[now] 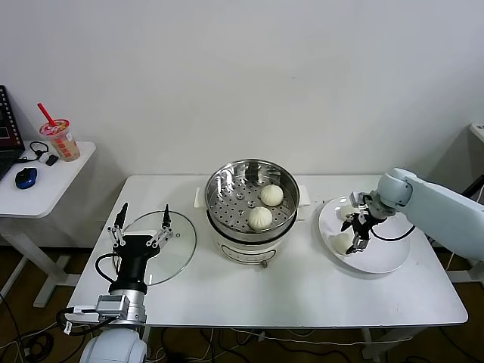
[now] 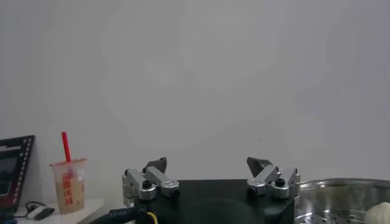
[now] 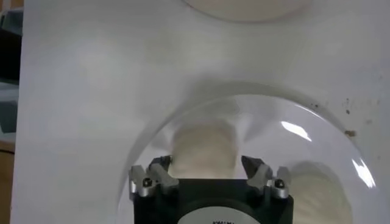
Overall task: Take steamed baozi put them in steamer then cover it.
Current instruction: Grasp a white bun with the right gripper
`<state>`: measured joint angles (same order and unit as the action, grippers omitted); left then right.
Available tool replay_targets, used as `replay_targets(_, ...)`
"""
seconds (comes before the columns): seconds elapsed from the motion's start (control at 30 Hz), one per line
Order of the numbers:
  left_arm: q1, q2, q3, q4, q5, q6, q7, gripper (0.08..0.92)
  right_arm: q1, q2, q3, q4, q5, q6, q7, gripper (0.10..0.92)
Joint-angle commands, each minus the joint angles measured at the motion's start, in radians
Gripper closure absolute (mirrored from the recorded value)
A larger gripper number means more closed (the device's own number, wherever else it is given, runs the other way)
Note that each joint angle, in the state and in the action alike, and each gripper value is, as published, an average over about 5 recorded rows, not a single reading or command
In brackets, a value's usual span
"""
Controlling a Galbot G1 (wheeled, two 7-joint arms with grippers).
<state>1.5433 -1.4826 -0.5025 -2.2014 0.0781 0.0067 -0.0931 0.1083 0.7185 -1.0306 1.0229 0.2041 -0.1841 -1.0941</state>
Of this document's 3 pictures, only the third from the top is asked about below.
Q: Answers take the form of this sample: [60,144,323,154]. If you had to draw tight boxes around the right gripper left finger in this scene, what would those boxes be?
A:
[129,155,180,198]

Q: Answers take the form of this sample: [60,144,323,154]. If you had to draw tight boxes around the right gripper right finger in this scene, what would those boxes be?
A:
[240,155,296,200]

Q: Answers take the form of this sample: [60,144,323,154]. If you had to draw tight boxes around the white steamed baozi bun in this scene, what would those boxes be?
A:
[169,120,241,180]
[289,163,354,224]

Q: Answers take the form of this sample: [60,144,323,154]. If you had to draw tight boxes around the white round plate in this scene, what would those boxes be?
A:
[117,82,390,224]

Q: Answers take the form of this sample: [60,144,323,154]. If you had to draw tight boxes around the white electric cooker base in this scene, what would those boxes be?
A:
[181,0,313,24]

